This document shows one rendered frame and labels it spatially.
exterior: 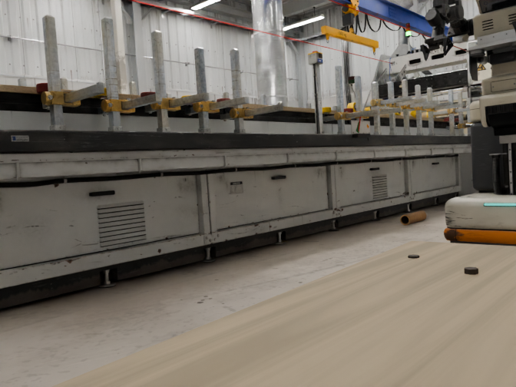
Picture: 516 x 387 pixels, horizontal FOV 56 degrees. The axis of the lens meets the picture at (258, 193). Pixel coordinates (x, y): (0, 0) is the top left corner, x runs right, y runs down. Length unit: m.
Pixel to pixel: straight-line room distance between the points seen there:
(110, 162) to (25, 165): 0.35
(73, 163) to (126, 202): 0.47
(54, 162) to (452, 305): 1.89
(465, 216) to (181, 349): 2.62
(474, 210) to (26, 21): 8.80
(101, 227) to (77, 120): 0.50
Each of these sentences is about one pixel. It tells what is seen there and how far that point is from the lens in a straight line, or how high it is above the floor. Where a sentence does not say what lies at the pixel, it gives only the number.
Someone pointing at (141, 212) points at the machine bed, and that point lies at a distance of 2.48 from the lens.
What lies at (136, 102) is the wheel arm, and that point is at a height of 0.81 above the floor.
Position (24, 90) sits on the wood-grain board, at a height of 0.88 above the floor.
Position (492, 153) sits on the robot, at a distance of 3.05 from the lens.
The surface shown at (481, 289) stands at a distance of 0.26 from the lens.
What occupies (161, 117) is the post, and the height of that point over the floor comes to 0.77.
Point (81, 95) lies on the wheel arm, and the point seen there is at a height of 0.82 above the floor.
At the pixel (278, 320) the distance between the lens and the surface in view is 0.21.
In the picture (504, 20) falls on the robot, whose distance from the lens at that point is 2.82.
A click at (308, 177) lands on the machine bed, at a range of 3.47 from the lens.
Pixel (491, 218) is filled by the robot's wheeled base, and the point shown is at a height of 0.18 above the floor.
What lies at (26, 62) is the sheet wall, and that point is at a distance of 10.01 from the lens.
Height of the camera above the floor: 0.51
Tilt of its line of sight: 3 degrees down
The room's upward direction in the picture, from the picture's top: 4 degrees counter-clockwise
